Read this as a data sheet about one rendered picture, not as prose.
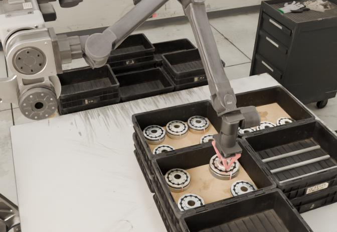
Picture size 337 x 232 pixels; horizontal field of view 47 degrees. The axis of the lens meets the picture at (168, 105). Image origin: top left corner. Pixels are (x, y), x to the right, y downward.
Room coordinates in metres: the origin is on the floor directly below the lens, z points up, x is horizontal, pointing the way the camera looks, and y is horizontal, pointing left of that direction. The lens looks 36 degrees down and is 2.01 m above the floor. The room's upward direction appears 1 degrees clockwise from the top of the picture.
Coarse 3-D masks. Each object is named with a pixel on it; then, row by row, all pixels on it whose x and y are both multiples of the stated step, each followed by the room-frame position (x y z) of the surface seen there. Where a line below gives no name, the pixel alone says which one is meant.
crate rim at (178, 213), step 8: (208, 144) 1.23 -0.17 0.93; (176, 152) 1.17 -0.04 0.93; (184, 152) 1.17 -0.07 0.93; (248, 152) 1.18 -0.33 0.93; (152, 160) 1.12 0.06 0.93; (256, 160) 1.14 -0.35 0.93; (160, 176) 1.04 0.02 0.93; (272, 184) 1.01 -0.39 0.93; (168, 192) 0.96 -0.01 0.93; (248, 192) 0.97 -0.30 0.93; (256, 192) 0.97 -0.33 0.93; (168, 200) 0.94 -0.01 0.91; (224, 200) 0.93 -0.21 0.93; (176, 208) 0.89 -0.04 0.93; (192, 208) 0.89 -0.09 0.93; (200, 208) 0.89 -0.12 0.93; (176, 216) 0.87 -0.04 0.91
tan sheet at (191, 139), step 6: (210, 126) 1.47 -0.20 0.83; (210, 132) 1.42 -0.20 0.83; (216, 132) 1.43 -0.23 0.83; (168, 138) 1.37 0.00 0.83; (186, 138) 1.38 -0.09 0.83; (192, 138) 1.38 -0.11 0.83; (198, 138) 1.38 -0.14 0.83; (150, 144) 1.33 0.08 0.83; (162, 144) 1.33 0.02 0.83; (168, 144) 1.33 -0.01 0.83; (174, 144) 1.33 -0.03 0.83; (180, 144) 1.33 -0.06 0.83; (186, 144) 1.34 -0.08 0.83; (192, 144) 1.34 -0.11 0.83
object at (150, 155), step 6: (192, 102) 1.52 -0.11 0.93; (198, 102) 1.52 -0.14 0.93; (204, 102) 1.53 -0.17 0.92; (210, 102) 1.53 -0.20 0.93; (162, 108) 1.47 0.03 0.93; (168, 108) 1.47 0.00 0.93; (174, 108) 1.48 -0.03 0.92; (132, 114) 1.42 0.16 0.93; (138, 114) 1.42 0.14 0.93; (132, 120) 1.39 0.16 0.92; (138, 126) 1.33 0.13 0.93; (138, 132) 1.30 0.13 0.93; (144, 138) 1.25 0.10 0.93; (144, 144) 1.22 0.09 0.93; (198, 144) 1.22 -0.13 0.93; (204, 144) 1.22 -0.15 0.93; (150, 150) 1.18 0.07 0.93; (174, 150) 1.18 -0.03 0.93; (180, 150) 1.18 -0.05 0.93; (150, 156) 1.15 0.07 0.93; (156, 156) 1.15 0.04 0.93
